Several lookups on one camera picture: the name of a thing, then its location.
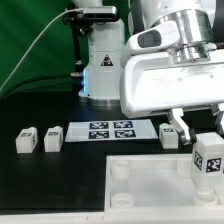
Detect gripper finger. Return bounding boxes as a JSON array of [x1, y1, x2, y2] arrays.
[[211, 103, 224, 135]]

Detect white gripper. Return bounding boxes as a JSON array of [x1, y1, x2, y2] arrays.
[[120, 21, 224, 145]]

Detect white square tabletop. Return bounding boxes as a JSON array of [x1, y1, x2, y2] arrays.
[[104, 154, 224, 224]]

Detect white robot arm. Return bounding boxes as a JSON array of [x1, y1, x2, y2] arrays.
[[71, 0, 224, 144]]

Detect white marker sheet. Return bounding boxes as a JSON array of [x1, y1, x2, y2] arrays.
[[65, 119, 158, 142]]

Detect black camera stand pole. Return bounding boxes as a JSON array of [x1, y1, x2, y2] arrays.
[[71, 20, 83, 77]]

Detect black cables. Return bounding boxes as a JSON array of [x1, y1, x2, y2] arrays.
[[0, 73, 84, 101]]

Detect black camera on mount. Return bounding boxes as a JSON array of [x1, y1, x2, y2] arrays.
[[63, 5, 118, 24]]

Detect white cable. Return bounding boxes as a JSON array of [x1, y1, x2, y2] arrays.
[[0, 8, 84, 92]]

